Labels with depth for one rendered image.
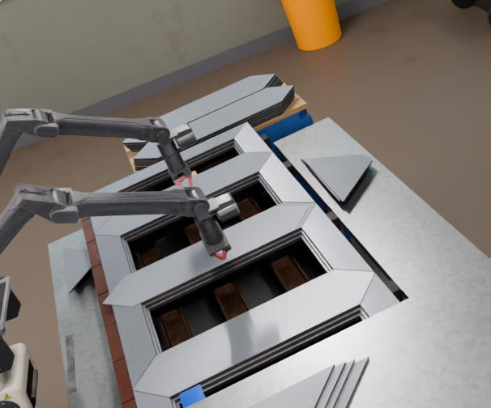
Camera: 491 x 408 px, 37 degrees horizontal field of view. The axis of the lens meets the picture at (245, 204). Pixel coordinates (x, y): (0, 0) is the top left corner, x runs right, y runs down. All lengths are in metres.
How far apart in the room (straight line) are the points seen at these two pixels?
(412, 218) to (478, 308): 0.84
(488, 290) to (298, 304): 0.61
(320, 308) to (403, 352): 0.51
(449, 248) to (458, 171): 1.70
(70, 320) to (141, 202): 0.90
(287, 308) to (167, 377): 0.38
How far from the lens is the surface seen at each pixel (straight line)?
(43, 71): 6.11
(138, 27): 6.00
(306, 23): 5.77
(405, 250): 2.32
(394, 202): 2.53
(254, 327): 2.08
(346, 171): 2.69
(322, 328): 2.02
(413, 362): 1.58
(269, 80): 3.44
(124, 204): 1.97
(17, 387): 2.44
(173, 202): 2.00
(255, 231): 2.44
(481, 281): 1.72
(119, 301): 2.42
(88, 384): 2.47
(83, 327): 2.71
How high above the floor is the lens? 2.19
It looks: 31 degrees down
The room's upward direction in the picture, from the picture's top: 22 degrees counter-clockwise
